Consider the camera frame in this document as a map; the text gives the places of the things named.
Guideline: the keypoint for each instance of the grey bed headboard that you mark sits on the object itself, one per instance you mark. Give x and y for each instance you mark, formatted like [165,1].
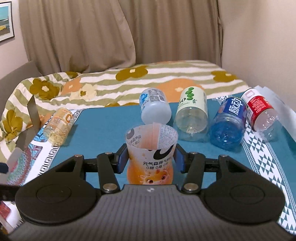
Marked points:
[10,81]

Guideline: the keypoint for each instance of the framed wall picture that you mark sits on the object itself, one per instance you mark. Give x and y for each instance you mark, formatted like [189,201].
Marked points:
[6,21]

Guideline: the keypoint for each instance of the red label clear cup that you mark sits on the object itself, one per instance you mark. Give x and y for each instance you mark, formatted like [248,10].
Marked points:
[260,113]

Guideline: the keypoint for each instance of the beige curtain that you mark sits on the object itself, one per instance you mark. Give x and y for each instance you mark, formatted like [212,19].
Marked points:
[92,36]

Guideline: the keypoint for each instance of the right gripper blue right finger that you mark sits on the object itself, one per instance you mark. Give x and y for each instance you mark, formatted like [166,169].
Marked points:
[192,164]

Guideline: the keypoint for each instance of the blue plastic cup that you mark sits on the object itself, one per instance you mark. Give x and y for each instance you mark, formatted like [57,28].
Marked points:
[228,126]

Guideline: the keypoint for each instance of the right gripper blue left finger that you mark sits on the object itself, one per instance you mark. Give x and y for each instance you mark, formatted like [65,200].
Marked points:
[109,164]

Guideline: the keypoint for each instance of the teal patterned tablecloth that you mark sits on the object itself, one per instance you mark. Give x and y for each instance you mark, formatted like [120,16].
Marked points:
[97,130]

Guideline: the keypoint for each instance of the green label clear cup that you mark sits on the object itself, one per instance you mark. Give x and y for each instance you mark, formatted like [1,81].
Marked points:
[191,120]

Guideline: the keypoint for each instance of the orange dragon label cup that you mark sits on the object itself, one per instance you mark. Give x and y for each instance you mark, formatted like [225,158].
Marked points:
[150,149]

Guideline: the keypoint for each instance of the yellow label clear cup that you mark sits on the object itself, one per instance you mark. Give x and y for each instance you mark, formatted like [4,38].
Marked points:
[58,127]

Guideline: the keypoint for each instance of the white blue label cup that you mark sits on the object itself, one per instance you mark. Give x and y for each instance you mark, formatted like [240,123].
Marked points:
[154,107]

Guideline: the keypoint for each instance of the floral striped bed quilt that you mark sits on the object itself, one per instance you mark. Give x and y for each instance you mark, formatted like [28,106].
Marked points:
[113,87]

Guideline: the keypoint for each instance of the grey open laptop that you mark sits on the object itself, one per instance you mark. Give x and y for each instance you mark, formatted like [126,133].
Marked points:
[27,136]

